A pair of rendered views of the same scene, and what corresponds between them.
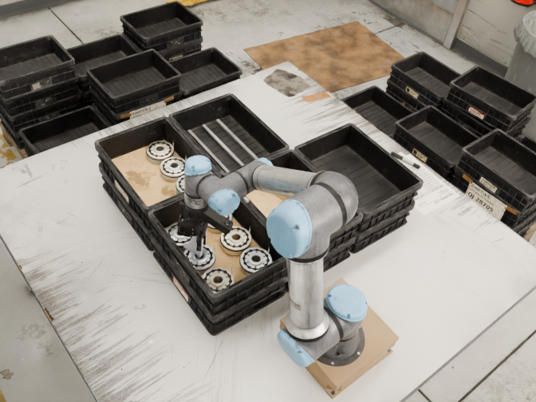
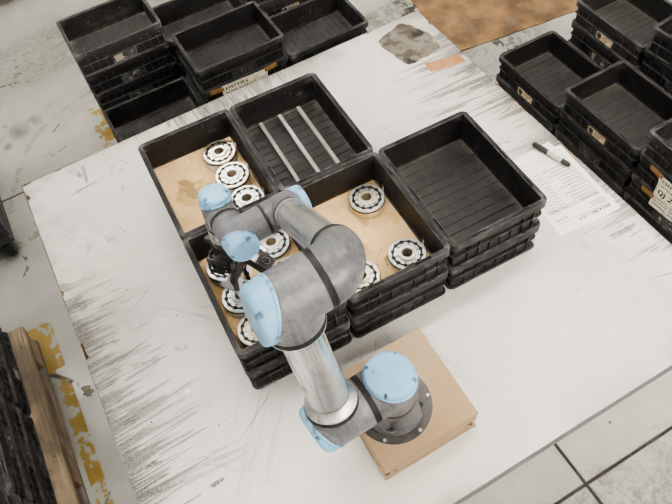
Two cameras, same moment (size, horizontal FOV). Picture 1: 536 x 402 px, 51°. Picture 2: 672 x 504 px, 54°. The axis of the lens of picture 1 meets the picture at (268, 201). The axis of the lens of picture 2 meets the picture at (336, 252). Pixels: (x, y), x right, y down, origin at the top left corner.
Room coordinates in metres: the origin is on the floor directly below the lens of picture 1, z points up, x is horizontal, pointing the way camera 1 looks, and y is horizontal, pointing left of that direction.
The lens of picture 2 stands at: (0.31, -0.40, 2.34)
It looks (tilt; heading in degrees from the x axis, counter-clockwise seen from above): 56 degrees down; 22
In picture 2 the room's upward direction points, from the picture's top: 9 degrees counter-clockwise
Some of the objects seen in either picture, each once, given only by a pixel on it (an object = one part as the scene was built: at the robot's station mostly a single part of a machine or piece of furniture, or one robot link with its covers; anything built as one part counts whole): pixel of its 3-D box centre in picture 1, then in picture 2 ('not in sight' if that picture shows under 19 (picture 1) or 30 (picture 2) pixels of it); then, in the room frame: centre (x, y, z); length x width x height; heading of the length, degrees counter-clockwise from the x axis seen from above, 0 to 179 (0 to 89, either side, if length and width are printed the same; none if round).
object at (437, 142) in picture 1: (431, 156); (618, 134); (2.36, -0.86, 0.31); 0.40 x 0.30 x 0.34; 43
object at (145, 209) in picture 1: (156, 161); (206, 171); (1.43, 0.41, 0.92); 0.40 x 0.30 x 0.02; 42
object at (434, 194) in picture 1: (415, 181); (558, 186); (1.72, -0.60, 0.70); 0.33 x 0.23 x 0.01; 43
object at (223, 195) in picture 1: (222, 192); (242, 232); (1.08, 0.13, 1.16); 0.11 x 0.11 x 0.08; 45
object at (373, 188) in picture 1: (354, 177); (457, 188); (1.53, -0.31, 0.87); 0.40 x 0.30 x 0.11; 42
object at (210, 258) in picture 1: (199, 256); (240, 296); (1.08, 0.20, 0.86); 0.10 x 0.10 x 0.01
